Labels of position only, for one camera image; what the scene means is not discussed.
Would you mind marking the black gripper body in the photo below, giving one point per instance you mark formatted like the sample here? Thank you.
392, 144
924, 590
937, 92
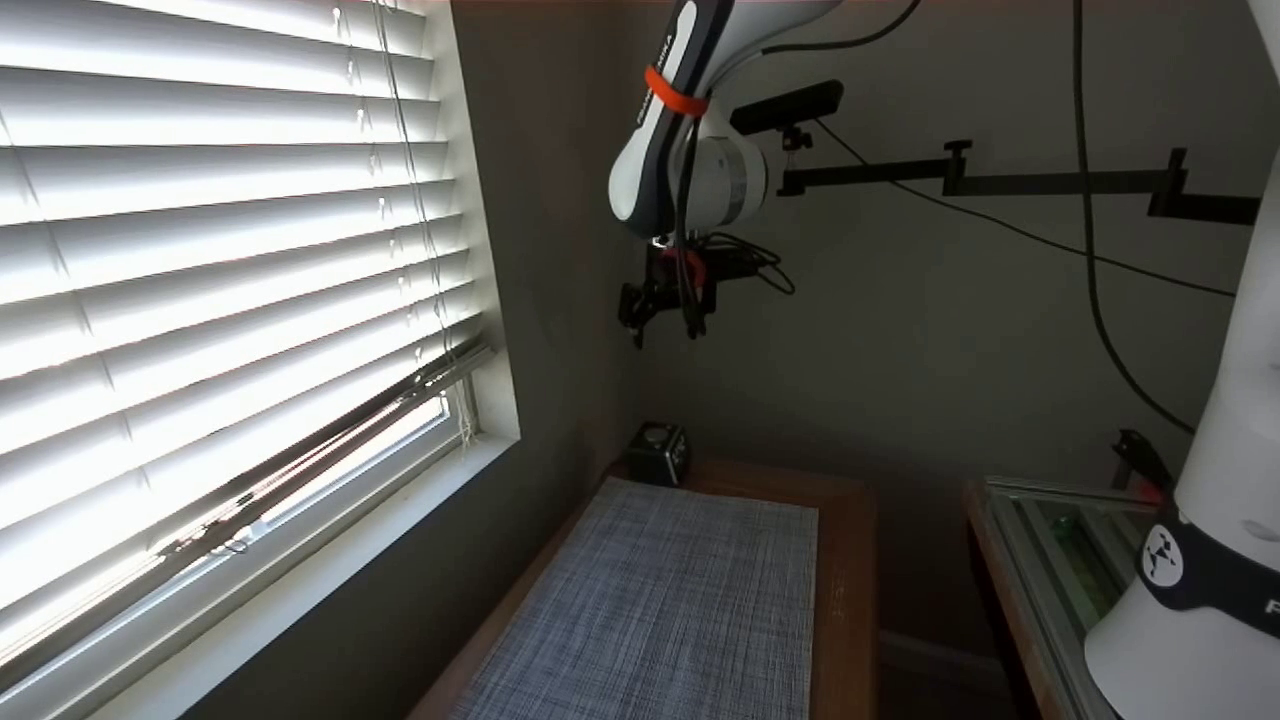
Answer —
680, 265

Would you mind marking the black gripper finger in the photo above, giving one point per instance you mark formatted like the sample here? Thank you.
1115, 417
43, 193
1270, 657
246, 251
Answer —
636, 315
694, 315

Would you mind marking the black digital alarm clock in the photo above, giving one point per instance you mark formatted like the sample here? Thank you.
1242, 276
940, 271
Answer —
656, 459

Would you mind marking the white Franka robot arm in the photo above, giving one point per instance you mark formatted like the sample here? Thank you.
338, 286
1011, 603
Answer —
725, 180

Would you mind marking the gray woven placemat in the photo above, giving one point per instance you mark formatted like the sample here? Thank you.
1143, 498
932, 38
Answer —
652, 613

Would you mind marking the wooden side table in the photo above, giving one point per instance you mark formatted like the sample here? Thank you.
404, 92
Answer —
842, 603

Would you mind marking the white window sill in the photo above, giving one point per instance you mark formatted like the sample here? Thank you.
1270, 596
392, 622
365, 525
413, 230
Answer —
305, 560

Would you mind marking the white window blinds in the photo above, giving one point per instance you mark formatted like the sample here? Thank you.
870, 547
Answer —
203, 200

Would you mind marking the black stereo camera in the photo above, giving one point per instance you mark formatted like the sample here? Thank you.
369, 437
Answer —
784, 106

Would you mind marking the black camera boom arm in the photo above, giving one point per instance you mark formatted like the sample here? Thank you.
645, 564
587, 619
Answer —
1042, 180

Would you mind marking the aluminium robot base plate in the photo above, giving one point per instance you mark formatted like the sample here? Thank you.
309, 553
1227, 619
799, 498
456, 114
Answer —
1065, 560

